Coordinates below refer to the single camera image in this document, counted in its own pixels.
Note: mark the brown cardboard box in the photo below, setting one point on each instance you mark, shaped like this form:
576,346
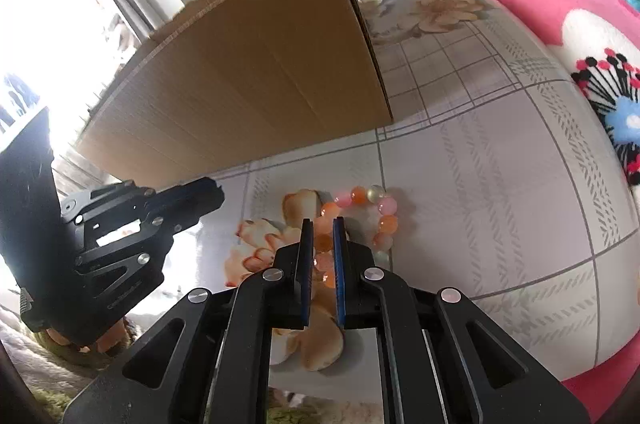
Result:
240,79

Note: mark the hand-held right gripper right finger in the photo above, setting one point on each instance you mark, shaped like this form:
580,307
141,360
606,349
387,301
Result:
340,274

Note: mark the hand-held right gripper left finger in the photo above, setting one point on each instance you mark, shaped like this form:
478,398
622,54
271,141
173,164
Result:
306,274

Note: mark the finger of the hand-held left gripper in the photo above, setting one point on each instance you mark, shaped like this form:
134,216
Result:
185,196
190,216

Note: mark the hanging dark clothes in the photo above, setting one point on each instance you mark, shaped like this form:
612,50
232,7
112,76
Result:
17,99

